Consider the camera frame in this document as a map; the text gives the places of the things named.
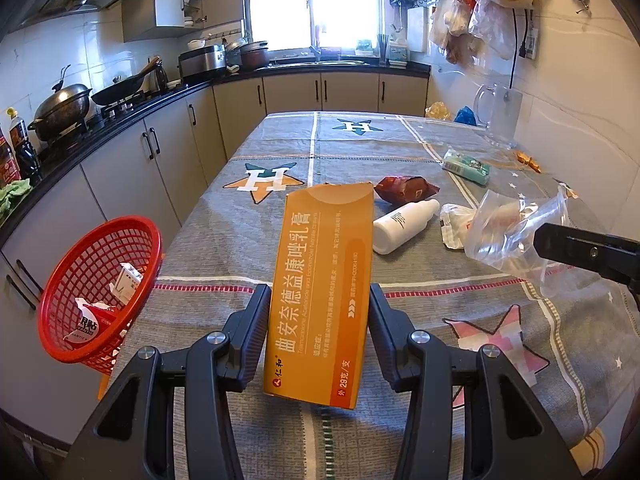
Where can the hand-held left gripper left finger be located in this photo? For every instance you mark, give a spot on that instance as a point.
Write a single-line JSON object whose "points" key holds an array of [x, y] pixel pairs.
{"points": [[250, 332]]}

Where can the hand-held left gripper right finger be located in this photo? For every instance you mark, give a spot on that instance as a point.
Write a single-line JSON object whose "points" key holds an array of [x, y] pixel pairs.
{"points": [[387, 332]]}

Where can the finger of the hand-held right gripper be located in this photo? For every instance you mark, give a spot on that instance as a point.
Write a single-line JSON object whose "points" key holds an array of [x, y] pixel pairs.
{"points": [[590, 252]]}

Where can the orange medicine box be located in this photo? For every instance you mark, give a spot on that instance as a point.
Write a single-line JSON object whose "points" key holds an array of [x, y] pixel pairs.
{"points": [[320, 285]]}

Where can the clear plastic bag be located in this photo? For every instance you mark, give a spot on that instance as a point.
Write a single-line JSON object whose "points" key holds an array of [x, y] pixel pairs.
{"points": [[510, 230]]}

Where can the white plastic bottle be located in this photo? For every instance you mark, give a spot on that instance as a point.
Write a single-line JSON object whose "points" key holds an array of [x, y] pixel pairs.
{"points": [[400, 222]]}

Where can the white wrapper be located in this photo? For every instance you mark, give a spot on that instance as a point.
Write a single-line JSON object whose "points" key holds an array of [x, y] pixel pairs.
{"points": [[452, 225]]}

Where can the small white box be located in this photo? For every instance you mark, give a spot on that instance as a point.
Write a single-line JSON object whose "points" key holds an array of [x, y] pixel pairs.
{"points": [[127, 282]]}

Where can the red-brown snack bag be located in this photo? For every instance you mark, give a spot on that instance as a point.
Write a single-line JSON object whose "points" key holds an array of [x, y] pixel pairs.
{"points": [[405, 187]]}

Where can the teal tissue pack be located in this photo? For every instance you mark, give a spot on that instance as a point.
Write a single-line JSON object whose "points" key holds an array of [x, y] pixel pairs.
{"points": [[467, 166]]}

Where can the torn white red packet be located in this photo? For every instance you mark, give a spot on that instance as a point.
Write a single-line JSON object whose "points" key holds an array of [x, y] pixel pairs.
{"points": [[87, 325]]}

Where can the red plastic basket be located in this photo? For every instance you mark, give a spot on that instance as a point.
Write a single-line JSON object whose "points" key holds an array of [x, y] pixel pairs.
{"points": [[65, 280]]}

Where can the orange peel pieces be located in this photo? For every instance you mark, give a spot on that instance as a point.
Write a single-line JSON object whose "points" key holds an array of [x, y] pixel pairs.
{"points": [[527, 160]]}

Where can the clear glass mug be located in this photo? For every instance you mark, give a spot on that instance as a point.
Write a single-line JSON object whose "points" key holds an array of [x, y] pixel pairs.
{"points": [[502, 115]]}

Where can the blue plastic bag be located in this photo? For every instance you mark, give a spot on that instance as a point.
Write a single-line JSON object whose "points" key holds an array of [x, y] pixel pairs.
{"points": [[465, 116]]}

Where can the beige lower kitchen cabinets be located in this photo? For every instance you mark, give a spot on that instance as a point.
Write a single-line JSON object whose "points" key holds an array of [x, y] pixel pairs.
{"points": [[165, 145]]}

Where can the yellow plastic bag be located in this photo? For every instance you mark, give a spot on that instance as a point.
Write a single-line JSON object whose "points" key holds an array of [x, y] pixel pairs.
{"points": [[440, 110]]}

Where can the gas stove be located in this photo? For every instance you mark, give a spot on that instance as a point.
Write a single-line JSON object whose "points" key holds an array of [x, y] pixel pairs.
{"points": [[115, 111]]}

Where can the bunch of hanging plastic bags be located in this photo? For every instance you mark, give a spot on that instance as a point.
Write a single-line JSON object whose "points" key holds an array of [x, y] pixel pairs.
{"points": [[460, 25]]}

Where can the black wok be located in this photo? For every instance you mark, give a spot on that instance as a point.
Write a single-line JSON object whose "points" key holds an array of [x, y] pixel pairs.
{"points": [[120, 91]]}

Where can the silver black rice cooker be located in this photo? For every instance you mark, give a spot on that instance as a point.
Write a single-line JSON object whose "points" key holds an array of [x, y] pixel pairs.
{"points": [[200, 62]]}

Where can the brown cooking pot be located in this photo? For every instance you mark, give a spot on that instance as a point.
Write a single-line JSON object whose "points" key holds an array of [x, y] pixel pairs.
{"points": [[255, 57]]}

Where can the green cloth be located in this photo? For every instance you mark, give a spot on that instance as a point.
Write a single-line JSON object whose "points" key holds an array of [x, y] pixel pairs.
{"points": [[12, 192]]}

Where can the small green box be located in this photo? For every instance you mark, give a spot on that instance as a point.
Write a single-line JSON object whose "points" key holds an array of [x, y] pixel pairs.
{"points": [[365, 47]]}

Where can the dark soy sauce bottle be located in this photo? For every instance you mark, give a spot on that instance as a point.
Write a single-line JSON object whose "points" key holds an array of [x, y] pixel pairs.
{"points": [[22, 150]]}

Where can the steel lidded wok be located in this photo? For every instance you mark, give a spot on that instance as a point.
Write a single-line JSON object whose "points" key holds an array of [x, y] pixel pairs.
{"points": [[60, 110]]}

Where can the red-label sauce bottle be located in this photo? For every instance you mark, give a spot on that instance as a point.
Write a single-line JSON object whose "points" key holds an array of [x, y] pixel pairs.
{"points": [[7, 160]]}

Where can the kitchen window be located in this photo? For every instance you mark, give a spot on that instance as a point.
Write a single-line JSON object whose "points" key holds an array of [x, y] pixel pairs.
{"points": [[280, 0]]}

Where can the upper kitchen cabinets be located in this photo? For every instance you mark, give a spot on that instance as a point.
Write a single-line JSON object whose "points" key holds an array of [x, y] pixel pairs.
{"points": [[170, 5]]}

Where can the wall power socket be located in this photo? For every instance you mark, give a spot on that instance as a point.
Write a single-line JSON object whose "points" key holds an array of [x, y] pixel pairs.
{"points": [[531, 42]]}

